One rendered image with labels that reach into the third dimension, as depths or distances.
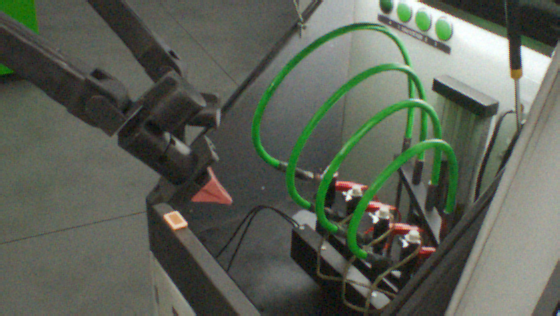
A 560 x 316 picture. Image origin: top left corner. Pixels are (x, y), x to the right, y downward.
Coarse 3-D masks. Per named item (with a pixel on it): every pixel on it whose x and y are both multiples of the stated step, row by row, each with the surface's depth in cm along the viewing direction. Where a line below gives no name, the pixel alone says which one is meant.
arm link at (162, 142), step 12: (144, 108) 88; (132, 120) 88; (144, 120) 87; (120, 132) 89; (132, 132) 88; (144, 132) 88; (156, 132) 89; (168, 132) 92; (120, 144) 89; (132, 144) 88; (144, 144) 88; (156, 144) 89; (168, 144) 90; (144, 156) 89; (156, 156) 90
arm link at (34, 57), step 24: (0, 24) 83; (0, 48) 83; (24, 48) 84; (48, 48) 85; (24, 72) 85; (48, 72) 84; (72, 72) 84; (96, 72) 89; (72, 96) 85; (120, 96) 87
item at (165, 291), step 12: (156, 264) 156; (156, 276) 158; (156, 288) 160; (168, 288) 152; (156, 300) 163; (168, 300) 155; (180, 300) 146; (168, 312) 157; (180, 312) 149; (192, 312) 142
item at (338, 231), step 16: (384, 112) 104; (432, 112) 110; (368, 128) 103; (352, 144) 103; (336, 160) 103; (432, 176) 120; (320, 192) 104; (432, 192) 121; (320, 208) 106; (432, 208) 124; (320, 224) 109; (368, 240) 117
